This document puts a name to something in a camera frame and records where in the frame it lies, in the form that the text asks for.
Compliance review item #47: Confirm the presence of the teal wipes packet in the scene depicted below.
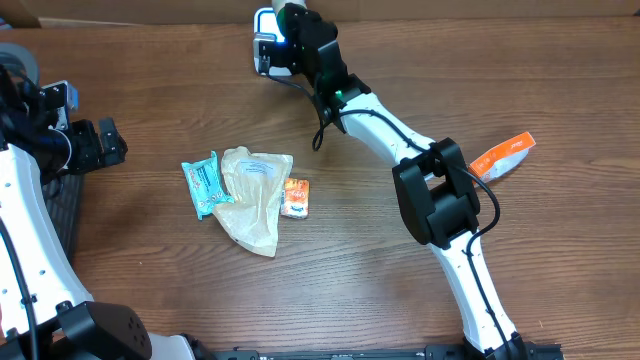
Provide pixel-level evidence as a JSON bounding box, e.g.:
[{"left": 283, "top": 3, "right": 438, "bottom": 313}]
[{"left": 181, "top": 151, "right": 234, "bottom": 220}]

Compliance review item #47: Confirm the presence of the beige plastic bag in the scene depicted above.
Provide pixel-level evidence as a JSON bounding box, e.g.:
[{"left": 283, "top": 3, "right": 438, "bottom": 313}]
[{"left": 214, "top": 146, "right": 293, "bottom": 258}]

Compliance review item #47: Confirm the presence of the small orange white packet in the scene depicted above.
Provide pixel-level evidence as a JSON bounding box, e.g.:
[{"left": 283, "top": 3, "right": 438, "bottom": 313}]
[{"left": 280, "top": 178, "right": 310, "bottom": 219}]

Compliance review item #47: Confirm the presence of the orange white box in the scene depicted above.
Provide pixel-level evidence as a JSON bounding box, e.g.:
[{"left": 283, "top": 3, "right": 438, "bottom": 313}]
[{"left": 469, "top": 132, "right": 536, "bottom": 183}]

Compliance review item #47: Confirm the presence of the green lid jar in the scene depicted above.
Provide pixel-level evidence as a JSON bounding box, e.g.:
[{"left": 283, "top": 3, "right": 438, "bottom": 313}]
[{"left": 271, "top": 0, "right": 307, "bottom": 32}]

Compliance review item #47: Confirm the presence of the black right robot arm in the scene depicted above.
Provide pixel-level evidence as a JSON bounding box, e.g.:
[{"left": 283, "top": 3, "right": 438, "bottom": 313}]
[{"left": 260, "top": 1, "right": 529, "bottom": 359}]

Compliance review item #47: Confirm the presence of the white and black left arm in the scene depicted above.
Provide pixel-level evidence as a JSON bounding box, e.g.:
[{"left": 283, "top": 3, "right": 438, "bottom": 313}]
[{"left": 1, "top": 50, "right": 212, "bottom": 359}]

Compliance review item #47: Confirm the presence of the white barcode scanner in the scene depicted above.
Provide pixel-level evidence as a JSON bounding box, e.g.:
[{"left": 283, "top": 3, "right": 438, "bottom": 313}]
[{"left": 254, "top": 7, "right": 293, "bottom": 77}]

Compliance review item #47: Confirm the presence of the grey plastic mesh basket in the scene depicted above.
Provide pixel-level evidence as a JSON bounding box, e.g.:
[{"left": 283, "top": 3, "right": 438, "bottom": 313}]
[{"left": 1, "top": 43, "right": 85, "bottom": 261}]

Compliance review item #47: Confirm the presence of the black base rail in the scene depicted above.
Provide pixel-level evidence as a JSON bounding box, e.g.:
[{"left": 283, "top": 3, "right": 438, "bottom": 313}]
[{"left": 209, "top": 343, "right": 565, "bottom": 360}]

